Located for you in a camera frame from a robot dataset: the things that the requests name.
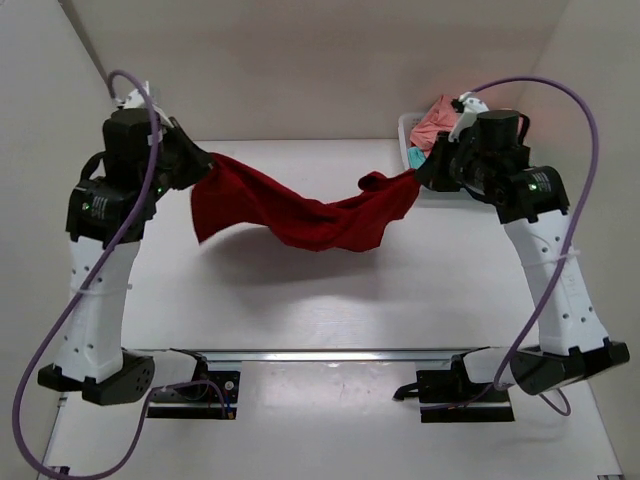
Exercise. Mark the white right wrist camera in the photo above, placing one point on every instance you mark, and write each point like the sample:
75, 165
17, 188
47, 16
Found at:
467, 106

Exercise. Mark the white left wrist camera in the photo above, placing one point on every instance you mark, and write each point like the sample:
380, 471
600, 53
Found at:
134, 99

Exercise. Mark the teal t-shirt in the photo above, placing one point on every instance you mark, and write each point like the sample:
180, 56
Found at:
416, 157

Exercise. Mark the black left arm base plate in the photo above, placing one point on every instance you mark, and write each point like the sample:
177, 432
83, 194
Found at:
201, 402

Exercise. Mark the white plastic laundry basket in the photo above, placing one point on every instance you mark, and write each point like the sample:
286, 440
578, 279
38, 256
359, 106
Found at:
428, 198

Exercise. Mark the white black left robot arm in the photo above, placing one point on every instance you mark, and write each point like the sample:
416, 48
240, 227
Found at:
117, 194

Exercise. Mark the red t-shirt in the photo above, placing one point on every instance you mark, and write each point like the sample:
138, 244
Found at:
235, 193

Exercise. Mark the aluminium rail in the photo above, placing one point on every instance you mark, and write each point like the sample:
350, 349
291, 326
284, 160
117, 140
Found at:
329, 355

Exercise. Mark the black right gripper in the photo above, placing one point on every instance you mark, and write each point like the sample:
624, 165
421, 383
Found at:
432, 174

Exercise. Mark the pink t-shirt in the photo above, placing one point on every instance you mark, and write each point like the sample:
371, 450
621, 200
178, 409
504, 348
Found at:
441, 117

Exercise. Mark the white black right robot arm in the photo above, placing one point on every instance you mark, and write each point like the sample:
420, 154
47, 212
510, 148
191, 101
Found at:
486, 156

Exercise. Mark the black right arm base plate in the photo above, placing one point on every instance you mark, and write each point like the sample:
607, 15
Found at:
446, 397

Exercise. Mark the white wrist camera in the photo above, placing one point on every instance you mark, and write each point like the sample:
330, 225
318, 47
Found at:
134, 99
467, 106

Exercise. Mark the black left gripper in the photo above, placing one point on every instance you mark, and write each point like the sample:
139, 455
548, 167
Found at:
201, 160

